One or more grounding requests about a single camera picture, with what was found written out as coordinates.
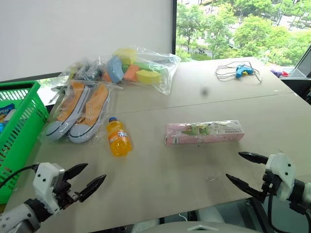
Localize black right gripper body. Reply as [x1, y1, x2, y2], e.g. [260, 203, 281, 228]
[260, 169, 282, 201]

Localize purple and red scissors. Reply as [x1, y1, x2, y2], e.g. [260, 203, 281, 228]
[270, 68, 290, 78]

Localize clear plastic sneaker bag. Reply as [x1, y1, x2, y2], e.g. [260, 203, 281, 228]
[38, 79, 125, 147]

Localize blue snack packet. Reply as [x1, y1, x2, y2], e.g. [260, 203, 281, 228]
[0, 102, 17, 137]

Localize clear bag of dark items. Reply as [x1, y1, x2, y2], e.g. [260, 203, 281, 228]
[50, 56, 108, 104]

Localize blue foam block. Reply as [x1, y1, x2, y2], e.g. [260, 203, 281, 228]
[105, 55, 125, 84]

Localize large orange foam block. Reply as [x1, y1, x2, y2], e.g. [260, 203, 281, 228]
[123, 64, 139, 82]

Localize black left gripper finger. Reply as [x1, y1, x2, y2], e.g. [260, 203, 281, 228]
[78, 174, 107, 203]
[63, 163, 89, 181]

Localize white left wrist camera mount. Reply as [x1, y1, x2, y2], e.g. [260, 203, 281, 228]
[32, 162, 66, 216]

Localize clear plastic foam block bag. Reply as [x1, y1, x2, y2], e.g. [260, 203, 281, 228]
[96, 45, 182, 96]

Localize bright yellow foam block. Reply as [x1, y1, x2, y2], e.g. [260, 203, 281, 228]
[136, 69, 162, 85]

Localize pale yellow foam block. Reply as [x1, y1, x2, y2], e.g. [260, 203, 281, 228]
[113, 48, 138, 66]

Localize black window frame post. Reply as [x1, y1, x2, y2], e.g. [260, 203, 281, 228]
[171, 0, 178, 55]

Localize orange soda bottle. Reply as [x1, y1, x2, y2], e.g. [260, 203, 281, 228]
[106, 116, 134, 157]

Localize green foam block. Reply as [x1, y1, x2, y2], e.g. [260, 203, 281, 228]
[133, 61, 159, 73]

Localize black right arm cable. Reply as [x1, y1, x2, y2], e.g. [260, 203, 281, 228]
[266, 190, 311, 233]

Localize blue tool with cord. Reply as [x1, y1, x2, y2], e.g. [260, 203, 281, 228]
[215, 61, 263, 83]

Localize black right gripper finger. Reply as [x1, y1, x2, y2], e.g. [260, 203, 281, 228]
[225, 173, 265, 201]
[238, 151, 269, 166]

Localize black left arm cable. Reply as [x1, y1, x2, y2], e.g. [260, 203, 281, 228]
[0, 164, 40, 189]

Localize green plastic basket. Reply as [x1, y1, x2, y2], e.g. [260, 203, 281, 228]
[0, 80, 50, 205]

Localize pink rectangular carton box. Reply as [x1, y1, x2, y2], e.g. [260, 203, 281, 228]
[165, 119, 245, 147]

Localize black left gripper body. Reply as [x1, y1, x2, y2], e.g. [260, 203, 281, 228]
[54, 172, 81, 210]

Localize blue glue gun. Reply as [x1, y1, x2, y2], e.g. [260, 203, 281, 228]
[235, 65, 254, 79]

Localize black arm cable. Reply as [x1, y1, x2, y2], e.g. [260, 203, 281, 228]
[266, 190, 311, 233]
[0, 164, 40, 189]

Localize white roller blind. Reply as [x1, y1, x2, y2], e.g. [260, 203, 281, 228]
[0, 0, 172, 83]

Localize orange canvas sneaker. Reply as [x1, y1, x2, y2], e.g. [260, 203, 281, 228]
[69, 83, 110, 144]
[45, 82, 90, 142]

